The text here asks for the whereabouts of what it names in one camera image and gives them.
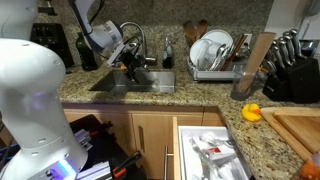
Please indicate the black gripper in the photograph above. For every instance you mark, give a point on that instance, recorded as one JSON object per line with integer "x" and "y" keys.
{"x": 128, "y": 59}

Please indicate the chrome arched kitchen faucet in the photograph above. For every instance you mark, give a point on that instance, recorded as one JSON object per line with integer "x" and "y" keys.
{"x": 143, "y": 40}

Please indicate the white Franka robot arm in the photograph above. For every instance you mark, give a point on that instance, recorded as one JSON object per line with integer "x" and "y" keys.
{"x": 30, "y": 100}

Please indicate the orange sponge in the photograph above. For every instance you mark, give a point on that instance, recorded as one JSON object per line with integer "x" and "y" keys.
{"x": 123, "y": 67}

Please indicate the stainless steel sink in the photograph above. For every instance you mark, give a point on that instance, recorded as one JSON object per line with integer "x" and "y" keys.
{"x": 156, "y": 83}

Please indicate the dark liquid dispenser bottle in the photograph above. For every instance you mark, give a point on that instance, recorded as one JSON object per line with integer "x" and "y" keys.
{"x": 168, "y": 56}

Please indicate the dark green glass bottle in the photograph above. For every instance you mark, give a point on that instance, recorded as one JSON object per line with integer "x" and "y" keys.
{"x": 81, "y": 56}

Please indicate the wooden spoon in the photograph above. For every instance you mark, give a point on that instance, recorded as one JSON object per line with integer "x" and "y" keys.
{"x": 201, "y": 28}
{"x": 189, "y": 33}

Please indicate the white bowl plate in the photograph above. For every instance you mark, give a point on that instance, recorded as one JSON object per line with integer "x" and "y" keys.
{"x": 200, "y": 50}

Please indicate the wooden cabinet door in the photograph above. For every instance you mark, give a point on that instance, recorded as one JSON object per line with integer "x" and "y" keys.
{"x": 155, "y": 140}

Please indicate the grey dish rack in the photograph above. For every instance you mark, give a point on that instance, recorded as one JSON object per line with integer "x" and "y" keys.
{"x": 213, "y": 76}

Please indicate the steel ladle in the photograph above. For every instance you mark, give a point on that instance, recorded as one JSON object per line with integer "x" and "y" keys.
{"x": 218, "y": 56}

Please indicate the wooden drawer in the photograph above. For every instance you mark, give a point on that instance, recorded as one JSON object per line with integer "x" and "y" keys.
{"x": 175, "y": 146}

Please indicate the large white plate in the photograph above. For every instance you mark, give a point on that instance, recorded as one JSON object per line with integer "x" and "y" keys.
{"x": 220, "y": 36}

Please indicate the black countertop appliance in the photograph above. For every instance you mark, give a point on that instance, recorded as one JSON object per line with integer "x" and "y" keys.
{"x": 50, "y": 43}

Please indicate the orange black clamp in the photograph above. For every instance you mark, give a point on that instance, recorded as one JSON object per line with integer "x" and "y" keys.
{"x": 126, "y": 161}

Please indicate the white cutlery tray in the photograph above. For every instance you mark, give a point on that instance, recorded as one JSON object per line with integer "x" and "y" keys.
{"x": 186, "y": 150}

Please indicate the brown wooden utensils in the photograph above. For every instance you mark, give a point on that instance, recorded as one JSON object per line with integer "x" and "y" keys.
{"x": 235, "y": 50}

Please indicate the steel fork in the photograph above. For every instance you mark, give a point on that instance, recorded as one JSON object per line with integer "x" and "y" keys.
{"x": 200, "y": 153}

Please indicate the clear plastic container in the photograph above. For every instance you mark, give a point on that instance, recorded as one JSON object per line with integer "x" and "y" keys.
{"x": 240, "y": 95}

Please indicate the grey aluminium profiles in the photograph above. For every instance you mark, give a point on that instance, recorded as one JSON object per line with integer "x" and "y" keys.
{"x": 96, "y": 170}

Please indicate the white packet red print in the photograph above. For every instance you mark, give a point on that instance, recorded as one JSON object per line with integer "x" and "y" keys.
{"x": 216, "y": 150}

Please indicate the tall wooden board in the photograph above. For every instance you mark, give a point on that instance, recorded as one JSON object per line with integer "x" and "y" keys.
{"x": 256, "y": 56}

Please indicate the yellow rubber duck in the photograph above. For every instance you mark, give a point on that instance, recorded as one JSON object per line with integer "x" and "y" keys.
{"x": 250, "y": 112}

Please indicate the large wooden cutting board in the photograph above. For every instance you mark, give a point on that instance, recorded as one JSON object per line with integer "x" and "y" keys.
{"x": 276, "y": 130}

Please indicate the large black knife block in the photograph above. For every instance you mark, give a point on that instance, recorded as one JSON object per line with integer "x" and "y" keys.
{"x": 303, "y": 80}

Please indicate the steel container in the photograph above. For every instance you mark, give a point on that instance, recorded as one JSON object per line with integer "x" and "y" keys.
{"x": 308, "y": 48}

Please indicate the small wooden cutting board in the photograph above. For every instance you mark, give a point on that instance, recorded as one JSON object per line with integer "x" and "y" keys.
{"x": 303, "y": 130}

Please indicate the orange round object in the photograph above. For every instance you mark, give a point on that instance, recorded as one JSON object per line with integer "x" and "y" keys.
{"x": 310, "y": 168}

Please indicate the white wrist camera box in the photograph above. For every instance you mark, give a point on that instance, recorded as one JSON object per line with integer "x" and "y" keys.
{"x": 116, "y": 54}

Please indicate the white wall outlet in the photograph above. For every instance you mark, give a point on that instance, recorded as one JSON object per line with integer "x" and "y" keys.
{"x": 248, "y": 39}

